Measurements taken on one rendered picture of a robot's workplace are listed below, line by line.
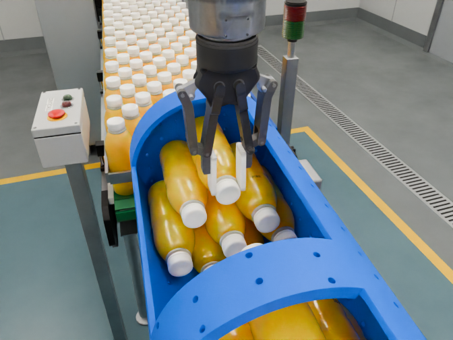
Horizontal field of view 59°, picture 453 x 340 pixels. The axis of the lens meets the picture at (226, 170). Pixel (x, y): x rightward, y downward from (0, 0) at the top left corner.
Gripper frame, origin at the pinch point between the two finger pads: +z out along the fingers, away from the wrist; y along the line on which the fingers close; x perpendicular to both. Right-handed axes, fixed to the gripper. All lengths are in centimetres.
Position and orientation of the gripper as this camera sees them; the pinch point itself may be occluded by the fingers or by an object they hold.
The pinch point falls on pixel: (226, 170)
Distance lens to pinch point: 59.9
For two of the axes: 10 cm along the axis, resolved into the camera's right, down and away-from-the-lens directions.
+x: -2.5, -5.7, 7.8
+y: 9.7, -1.5, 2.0
